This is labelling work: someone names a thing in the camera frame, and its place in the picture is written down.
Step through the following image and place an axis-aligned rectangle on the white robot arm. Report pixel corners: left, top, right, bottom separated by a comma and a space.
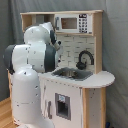
3, 22, 59, 128

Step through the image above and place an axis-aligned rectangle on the white cupboard door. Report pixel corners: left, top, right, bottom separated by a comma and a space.
45, 81, 82, 128

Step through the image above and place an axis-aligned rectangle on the grey toy sink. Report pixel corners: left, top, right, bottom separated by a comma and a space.
52, 67, 92, 81

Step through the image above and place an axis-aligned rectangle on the white toy microwave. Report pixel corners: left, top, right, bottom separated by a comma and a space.
55, 14, 93, 34

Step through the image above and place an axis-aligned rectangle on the wooden toy kitchen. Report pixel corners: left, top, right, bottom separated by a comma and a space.
19, 9, 116, 128

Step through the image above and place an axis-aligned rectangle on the black toy faucet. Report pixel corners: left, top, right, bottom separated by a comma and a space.
76, 50, 94, 70

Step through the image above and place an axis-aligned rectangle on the small metal pot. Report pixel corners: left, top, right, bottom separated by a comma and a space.
60, 70, 77, 77

